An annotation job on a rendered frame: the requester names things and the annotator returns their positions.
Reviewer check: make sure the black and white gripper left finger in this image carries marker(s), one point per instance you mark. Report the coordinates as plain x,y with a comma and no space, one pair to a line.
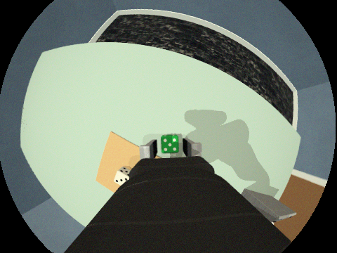
149,150

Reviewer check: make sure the green die with white pips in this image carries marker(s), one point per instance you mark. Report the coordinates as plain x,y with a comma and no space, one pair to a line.
169,144

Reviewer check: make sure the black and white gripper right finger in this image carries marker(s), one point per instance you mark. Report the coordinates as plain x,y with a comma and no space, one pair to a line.
190,148

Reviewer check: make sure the white die with black pips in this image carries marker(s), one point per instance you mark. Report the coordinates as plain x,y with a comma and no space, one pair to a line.
122,175

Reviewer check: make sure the tan flat mat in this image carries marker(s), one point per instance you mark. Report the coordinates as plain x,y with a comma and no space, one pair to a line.
118,153

